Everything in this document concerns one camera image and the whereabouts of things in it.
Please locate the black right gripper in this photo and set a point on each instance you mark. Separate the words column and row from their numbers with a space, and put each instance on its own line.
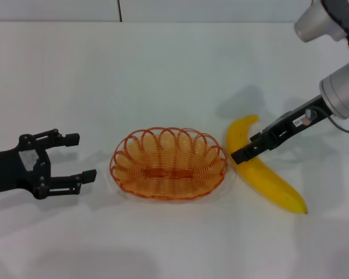
column 291, row 126

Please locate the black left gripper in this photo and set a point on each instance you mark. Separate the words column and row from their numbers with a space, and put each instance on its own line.
column 8, row 171

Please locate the yellow banana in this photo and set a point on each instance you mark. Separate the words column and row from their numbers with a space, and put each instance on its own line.
column 267, row 186

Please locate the orange woven plastic basket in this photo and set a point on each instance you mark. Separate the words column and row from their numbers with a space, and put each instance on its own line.
column 168, row 186

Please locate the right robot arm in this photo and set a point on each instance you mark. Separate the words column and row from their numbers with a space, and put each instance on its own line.
column 337, row 87

